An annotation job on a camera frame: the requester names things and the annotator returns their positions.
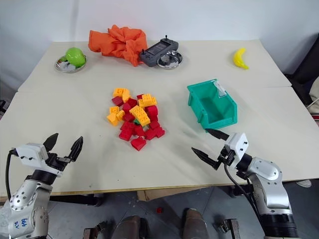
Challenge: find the brown cardboard piece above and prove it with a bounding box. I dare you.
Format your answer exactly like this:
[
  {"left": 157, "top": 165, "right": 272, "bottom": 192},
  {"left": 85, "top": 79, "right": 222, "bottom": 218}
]
[{"left": 137, "top": 188, "right": 175, "bottom": 202}]

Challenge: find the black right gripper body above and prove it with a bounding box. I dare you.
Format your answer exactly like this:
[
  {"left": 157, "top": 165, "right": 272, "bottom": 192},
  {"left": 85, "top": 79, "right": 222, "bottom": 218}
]
[{"left": 217, "top": 145, "right": 236, "bottom": 166}]

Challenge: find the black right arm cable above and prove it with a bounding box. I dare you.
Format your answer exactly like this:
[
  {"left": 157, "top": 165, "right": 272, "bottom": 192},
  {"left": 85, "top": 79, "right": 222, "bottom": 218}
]
[{"left": 223, "top": 164, "right": 261, "bottom": 220}]

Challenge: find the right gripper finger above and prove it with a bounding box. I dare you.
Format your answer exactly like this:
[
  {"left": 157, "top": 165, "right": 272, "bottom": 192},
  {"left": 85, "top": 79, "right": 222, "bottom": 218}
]
[
  {"left": 191, "top": 147, "right": 221, "bottom": 171},
  {"left": 205, "top": 128, "right": 230, "bottom": 143}
]

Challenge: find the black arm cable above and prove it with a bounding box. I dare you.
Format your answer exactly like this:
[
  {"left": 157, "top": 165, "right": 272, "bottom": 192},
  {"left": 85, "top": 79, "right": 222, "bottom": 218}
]
[
  {"left": 5, "top": 147, "right": 20, "bottom": 200},
  {"left": 223, "top": 164, "right": 261, "bottom": 220}
]

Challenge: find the yellow toy banana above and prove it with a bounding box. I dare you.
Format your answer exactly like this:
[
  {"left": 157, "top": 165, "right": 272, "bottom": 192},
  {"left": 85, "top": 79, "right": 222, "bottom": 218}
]
[{"left": 233, "top": 47, "right": 250, "bottom": 70}]

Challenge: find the dark rounded shape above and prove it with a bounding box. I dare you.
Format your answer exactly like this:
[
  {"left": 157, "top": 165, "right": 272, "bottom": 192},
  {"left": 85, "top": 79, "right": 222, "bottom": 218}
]
[
  {"left": 183, "top": 208, "right": 209, "bottom": 239},
  {"left": 117, "top": 215, "right": 148, "bottom": 239}
]

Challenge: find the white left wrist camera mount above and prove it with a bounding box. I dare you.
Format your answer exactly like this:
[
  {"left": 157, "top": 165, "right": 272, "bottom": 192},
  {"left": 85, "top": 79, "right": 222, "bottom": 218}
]
[{"left": 15, "top": 142, "right": 49, "bottom": 167}]

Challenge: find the metal floor bracket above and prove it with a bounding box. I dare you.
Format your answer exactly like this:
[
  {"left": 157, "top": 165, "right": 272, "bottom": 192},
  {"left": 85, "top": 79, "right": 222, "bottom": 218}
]
[
  {"left": 218, "top": 218, "right": 240, "bottom": 239},
  {"left": 83, "top": 221, "right": 111, "bottom": 239}
]

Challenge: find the black table frame bar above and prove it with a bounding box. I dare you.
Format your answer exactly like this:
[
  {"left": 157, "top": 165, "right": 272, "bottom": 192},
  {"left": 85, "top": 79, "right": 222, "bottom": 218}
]
[{"left": 49, "top": 193, "right": 106, "bottom": 208}]

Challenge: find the flat steel plate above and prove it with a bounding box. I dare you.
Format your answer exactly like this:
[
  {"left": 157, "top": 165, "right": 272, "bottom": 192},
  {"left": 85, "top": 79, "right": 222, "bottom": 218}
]
[{"left": 54, "top": 55, "right": 88, "bottom": 74}]

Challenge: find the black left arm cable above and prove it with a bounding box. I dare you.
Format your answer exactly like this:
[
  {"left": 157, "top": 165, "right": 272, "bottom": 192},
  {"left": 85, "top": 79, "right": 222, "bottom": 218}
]
[{"left": 5, "top": 147, "right": 20, "bottom": 200}]

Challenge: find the white cable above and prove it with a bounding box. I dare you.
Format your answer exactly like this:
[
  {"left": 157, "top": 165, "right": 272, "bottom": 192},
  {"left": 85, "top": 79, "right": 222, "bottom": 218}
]
[{"left": 306, "top": 96, "right": 319, "bottom": 111}]

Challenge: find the black chair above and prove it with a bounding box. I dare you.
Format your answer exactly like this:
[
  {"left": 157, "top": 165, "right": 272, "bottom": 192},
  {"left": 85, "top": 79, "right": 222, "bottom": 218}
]
[{"left": 281, "top": 31, "right": 319, "bottom": 113}]

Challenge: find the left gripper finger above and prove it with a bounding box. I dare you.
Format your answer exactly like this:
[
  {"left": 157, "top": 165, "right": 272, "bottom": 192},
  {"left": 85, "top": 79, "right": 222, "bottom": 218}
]
[
  {"left": 65, "top": 136, "right": 84, "bottom": 163},
  {"left": 41, "top": 132, "right": 60, "bottom": 152}
]

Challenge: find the green plastic toy fruit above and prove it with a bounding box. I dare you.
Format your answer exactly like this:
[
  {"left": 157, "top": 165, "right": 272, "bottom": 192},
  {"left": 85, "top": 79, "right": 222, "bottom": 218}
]
[{"left": 65, "top": 47, "right": 87, "bottom": 67}]

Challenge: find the clear plastic label holder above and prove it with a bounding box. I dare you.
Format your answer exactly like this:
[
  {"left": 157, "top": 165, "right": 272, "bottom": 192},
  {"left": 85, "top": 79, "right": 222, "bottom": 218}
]
[{"left": 214, "top": 80, "right": 228, "bottom": 98}]

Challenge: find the crumpled orange cloth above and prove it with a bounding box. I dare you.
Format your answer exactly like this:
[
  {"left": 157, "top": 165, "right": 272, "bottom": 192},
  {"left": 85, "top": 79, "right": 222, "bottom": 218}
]
[{"left": 88, "top": 24, "right": 148, "bottom": 67}]

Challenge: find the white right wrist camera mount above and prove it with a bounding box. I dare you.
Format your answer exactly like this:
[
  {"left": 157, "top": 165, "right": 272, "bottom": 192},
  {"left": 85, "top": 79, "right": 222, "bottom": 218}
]
[{"left": 224, "top": 132, "right": 249, "bottom": 167}]

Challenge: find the teal plastic storage bin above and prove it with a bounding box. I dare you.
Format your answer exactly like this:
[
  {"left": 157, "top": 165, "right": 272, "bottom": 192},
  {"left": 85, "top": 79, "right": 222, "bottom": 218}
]
[{"left": 186, "top": 79, "right": 239, "bottom": 131}]

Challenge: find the grey handheld controller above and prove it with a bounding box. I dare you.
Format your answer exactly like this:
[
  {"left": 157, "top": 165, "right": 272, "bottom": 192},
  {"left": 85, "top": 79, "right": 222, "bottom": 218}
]
[{"left": 139, "top": 34, "right": 179, "bottom": 68}]

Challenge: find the shiny steel dish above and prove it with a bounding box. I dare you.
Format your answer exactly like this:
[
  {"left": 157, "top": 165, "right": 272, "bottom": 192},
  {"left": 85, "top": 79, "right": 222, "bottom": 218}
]
[{"left": 157, "top": 49, "right": 183, "bottom": 69}]

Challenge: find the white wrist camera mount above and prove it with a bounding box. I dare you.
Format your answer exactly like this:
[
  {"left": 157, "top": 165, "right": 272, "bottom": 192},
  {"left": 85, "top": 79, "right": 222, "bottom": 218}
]
[
  {"left": 15, "top": 142, "right": 49, "bottom": 167},
  {"left": 224, "top": 132, "right": 249, "bottom": 167}
]

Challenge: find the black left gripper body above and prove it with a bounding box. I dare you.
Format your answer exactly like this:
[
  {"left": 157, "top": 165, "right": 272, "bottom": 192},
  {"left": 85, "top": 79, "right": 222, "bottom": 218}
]
[{"left": 45, "top": 151, "right": 72, "bottom": 175}]

